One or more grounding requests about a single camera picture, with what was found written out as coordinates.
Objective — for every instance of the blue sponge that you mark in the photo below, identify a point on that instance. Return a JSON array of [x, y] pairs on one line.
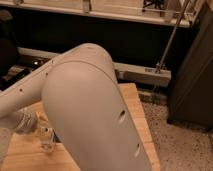
[[56, 138]]

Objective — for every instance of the dark office chair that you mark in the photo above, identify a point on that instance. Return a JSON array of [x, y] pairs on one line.
[[9, 54]]

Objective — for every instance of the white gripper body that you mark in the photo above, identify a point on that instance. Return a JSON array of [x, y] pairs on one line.
[[24, 122]]

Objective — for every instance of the dark cabinet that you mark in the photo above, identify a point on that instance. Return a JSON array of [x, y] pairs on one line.
[[191, 94]]

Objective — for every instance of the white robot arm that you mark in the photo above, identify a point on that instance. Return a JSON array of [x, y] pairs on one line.
[[85, 107]]

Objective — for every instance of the metal pole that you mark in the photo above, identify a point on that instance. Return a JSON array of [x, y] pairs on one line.
[[160, 64]]

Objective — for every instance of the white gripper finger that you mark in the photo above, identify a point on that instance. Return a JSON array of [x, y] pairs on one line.
[[39, 133], [42, 121]]

